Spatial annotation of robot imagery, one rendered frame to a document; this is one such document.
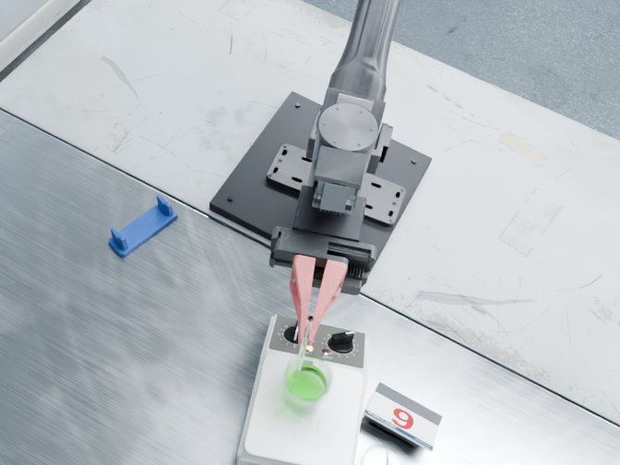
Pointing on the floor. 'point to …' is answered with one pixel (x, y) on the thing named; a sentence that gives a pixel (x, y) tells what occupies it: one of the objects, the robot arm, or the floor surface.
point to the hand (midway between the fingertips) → (306, 335)
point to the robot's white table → (209, 69)
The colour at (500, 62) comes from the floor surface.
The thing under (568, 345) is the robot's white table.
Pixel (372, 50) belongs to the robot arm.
